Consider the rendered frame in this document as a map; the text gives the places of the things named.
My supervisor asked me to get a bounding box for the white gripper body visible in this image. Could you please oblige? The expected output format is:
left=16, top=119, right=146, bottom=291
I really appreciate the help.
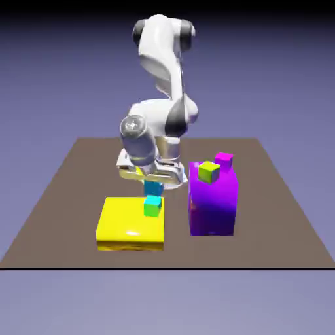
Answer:
left=116, top=149, right=188, bottom=190

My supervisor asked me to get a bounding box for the small cyan cube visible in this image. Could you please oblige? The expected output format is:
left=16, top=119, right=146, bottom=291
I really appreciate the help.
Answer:
left=143, top=195, right=163, bottom=219

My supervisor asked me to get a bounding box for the small yellow-green cube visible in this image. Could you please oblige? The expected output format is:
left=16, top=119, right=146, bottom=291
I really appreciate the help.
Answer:
left=198, top=160, right=221, bottom=185

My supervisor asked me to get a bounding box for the small magenta cube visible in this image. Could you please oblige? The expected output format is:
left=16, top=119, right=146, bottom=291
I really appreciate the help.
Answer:
left=214, top=152, right=234, bottom=170

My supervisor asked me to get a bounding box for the large purple box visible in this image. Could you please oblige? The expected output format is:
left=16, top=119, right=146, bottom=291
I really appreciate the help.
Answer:
left=188, top=160, right=239, bottom=237

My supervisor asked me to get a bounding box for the large yellow box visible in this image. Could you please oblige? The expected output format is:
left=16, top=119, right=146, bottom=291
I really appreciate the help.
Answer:
left=95, top=196, right=166, bottom=253

